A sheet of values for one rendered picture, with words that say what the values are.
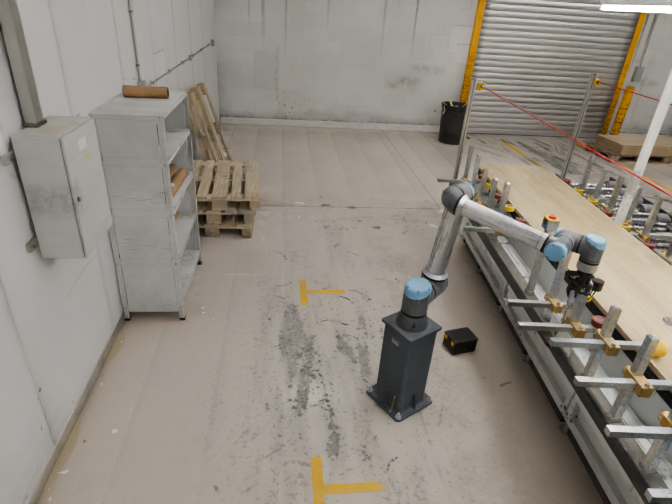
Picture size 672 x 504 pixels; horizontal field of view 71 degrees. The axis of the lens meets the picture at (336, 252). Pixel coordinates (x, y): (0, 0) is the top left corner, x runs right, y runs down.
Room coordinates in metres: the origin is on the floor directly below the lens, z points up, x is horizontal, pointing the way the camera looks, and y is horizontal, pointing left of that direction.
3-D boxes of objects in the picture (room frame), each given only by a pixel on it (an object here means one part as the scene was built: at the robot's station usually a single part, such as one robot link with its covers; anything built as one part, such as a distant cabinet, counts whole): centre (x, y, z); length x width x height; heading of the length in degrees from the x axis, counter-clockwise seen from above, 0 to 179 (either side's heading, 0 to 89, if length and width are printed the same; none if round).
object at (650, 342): (1.52, -1.28, 0.93); 0.04 x 0.04 x 0.48; 2
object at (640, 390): (1.50, -1.28, 0.95); 0.14 x 0.06 x 0.05; 2
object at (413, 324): (2.26, -0.48, 0.65); 0.19 x 0.19 x 0.10
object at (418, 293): (2.27, -0.48, 0.79); 0.17 x 0.15 x 0.18; 143
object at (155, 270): (3.31, 1.41, 0.78); 0.90 x 0.45 x 1.55; 8
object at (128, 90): (3.42, 1.43, 1.59); 0.30 x 0.08 x 0.08; 98
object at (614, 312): (1.77, -1.27, 0.89); 0.04 x 0.04 x 0.48; 2
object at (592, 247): (1.95, -1.18, 1.32); 0.10 x 0.09 x 0.12; 53
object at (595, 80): (4.62, -2.26, 1.25); 0.15 x 0.08 x 1.10; 2
